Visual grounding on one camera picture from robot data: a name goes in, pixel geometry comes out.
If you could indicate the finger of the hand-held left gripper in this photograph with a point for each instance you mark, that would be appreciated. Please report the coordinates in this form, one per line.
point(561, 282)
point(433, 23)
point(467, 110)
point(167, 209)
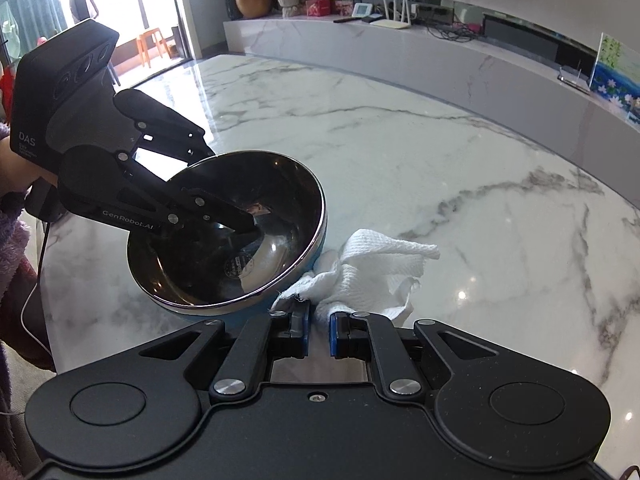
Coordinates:
point(235, 217)
point(170, 127)

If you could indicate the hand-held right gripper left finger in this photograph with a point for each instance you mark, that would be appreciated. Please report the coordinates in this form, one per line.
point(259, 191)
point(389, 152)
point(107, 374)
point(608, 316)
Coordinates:
point(301, 332)

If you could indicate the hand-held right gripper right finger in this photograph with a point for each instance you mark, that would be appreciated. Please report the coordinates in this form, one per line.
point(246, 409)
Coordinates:
point(336, 335)

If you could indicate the blue steel bowl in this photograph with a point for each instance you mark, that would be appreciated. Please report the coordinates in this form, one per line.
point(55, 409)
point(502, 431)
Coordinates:
point(280, 195)

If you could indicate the white cloth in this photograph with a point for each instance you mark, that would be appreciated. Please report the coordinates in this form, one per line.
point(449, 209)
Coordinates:
point(370, 265)

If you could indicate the person's left forearm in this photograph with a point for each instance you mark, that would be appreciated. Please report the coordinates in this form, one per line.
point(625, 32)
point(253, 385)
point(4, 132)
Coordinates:
point(11, 260)

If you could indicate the person's left hand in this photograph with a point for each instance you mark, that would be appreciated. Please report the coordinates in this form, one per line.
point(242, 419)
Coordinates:
point(12, 172)

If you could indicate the orange stool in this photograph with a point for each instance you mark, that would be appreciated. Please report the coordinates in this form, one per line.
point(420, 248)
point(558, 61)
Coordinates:
point(152, 42)

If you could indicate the teal curtain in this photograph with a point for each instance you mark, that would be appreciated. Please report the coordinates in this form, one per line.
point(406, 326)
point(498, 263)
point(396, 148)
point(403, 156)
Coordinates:
point(30, 5)

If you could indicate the black remote control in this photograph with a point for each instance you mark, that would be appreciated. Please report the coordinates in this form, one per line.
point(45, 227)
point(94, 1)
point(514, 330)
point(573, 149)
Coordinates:
point(345, 20)

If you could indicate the white thermometer display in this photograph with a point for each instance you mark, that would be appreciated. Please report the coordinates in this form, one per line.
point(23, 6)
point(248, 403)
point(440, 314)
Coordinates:
point(361, 10)

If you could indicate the white router with antennas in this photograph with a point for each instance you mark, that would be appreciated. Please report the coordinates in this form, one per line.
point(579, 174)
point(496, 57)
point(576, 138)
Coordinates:
point(390, 24)

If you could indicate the marble console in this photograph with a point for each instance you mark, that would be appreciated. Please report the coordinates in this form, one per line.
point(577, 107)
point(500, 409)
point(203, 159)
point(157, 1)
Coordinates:
point(450, 60)

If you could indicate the grey power strip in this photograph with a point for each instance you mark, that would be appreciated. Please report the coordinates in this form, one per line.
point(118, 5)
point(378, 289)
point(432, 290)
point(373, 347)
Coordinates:
point(435, 12)

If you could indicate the silver flat router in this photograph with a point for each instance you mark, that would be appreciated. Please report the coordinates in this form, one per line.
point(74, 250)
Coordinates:
point(575, 82)

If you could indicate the small photo card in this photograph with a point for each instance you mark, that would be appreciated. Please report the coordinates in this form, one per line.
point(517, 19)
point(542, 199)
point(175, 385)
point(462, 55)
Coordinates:
point(635, 112)

